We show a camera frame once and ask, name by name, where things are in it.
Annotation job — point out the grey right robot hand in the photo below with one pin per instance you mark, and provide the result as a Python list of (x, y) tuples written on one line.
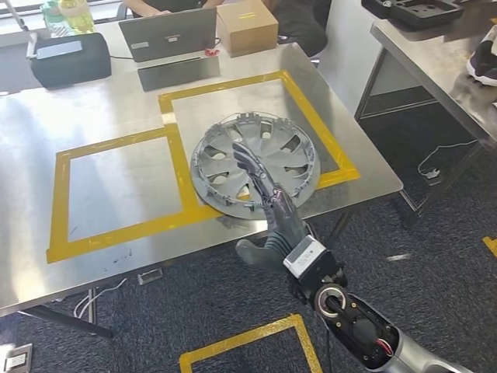
[(283, 216)]

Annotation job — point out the silver plastic wheel hubcap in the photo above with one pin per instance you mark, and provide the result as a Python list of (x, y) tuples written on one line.
[(271, 154)]

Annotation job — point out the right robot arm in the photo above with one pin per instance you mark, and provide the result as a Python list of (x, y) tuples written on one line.
[(369, 329)]

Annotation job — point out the person's forearm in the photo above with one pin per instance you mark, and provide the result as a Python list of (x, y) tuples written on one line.
[(143, 8)]

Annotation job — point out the steel workbench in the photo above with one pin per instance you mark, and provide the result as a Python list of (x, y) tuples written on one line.
[(31, 154)]

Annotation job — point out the yellow floor tape square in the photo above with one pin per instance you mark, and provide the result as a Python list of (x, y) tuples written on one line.
[(491, 246), (240, 337)]

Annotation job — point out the white cabinet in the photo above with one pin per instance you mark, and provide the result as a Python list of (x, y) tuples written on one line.
[(349, 67)]

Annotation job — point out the small red object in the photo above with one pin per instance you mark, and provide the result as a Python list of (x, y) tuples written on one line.
[(212, 52)]

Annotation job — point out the cardboard box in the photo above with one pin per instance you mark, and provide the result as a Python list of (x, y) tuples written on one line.
[(248, 28)]

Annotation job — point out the floor outlet with white plug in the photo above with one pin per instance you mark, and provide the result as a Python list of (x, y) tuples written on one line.
[(433, 176)]

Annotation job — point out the grey laptop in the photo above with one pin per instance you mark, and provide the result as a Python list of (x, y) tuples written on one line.
[(167, 36)]

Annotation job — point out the steel table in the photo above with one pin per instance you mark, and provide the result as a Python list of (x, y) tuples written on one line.
[(427, 46)]

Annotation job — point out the black tray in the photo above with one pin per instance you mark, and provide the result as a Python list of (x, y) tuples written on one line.
[(412, 13)]

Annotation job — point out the black and white sneaker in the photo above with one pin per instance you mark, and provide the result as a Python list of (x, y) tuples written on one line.
[(485, 62)]

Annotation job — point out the black case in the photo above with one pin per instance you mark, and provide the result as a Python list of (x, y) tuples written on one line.
[(69, 72)]

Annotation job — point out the white phone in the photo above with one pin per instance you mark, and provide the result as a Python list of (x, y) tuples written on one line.
[(58, 50)]

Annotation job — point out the green labelled container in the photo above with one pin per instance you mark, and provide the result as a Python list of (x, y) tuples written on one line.
[(69, 18)]

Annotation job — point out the steel floor outlet box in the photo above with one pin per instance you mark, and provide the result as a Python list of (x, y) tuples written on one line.
[(17, 360)]

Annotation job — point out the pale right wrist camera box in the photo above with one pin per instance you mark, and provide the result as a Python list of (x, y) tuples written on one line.
[(305, 255)]

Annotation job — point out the yellow workbench tape frame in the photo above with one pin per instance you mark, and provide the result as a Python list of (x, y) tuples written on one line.
[(58, 206)]

